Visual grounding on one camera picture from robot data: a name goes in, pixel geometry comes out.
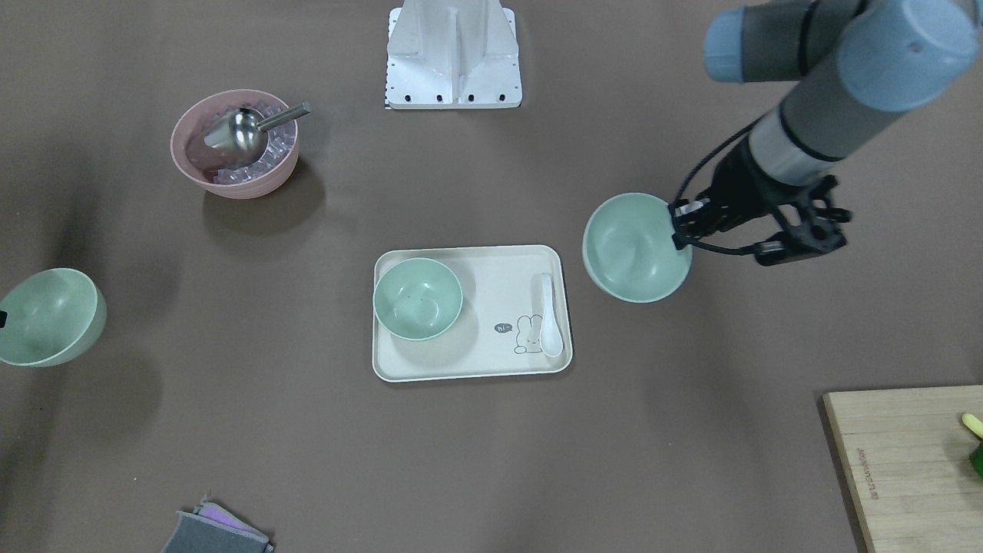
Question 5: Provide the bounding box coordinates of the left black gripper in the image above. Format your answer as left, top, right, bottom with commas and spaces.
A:
670, 137, 779, 250

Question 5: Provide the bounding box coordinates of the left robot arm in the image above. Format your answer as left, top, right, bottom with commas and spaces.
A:
670, 1, 981, 266

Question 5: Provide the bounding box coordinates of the white ceramic spoon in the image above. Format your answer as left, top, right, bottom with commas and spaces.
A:
538, 273, 563, 358

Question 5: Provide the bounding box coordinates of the cream rabbit tray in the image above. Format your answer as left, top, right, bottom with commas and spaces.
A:
372, 244, 573, 382

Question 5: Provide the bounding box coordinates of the green bowl on tray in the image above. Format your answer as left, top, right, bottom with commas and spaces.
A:
372, 257, 465, 342

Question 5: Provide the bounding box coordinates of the pink bowl with ice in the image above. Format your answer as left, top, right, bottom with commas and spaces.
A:
170, 90, 300, 200

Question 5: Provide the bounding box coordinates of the grey folded cloth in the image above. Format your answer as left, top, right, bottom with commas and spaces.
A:
161, 499, 275, 552

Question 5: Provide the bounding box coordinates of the metal ice scoop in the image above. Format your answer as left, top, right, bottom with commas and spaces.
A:
203, 102, 313, 155

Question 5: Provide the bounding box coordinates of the wooden cutting board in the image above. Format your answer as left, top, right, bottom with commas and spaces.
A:
822, 385, 982, 552

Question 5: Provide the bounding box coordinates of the yellow lemon piece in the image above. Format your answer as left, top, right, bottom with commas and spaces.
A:
961, 412, 983, 440

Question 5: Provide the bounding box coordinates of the green lime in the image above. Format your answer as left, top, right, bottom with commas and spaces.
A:
968, 443, 983, 478

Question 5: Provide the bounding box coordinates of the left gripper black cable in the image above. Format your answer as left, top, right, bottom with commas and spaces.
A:
674, 123, 776, 255

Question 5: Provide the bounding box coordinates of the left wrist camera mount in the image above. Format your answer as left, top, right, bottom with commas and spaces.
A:
752, 174, 853, 267

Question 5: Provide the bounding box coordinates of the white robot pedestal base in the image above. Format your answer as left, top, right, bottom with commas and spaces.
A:
384, 1, 523, 110

